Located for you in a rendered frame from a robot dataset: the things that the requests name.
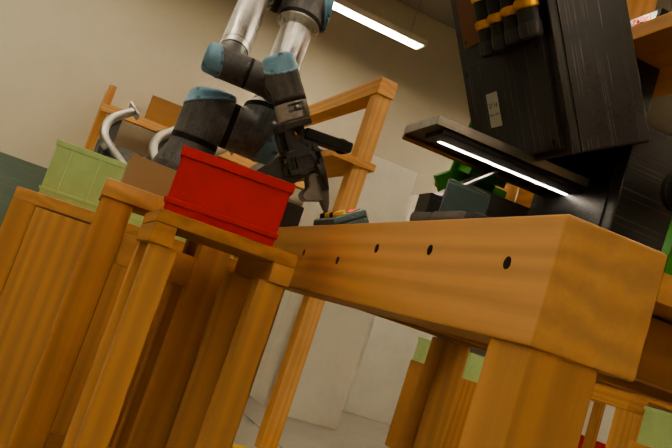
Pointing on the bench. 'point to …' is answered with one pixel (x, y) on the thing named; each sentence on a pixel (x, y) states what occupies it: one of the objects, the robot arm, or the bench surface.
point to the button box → (344, 218)
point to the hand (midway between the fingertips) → (327, 206)
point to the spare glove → (444, 215)
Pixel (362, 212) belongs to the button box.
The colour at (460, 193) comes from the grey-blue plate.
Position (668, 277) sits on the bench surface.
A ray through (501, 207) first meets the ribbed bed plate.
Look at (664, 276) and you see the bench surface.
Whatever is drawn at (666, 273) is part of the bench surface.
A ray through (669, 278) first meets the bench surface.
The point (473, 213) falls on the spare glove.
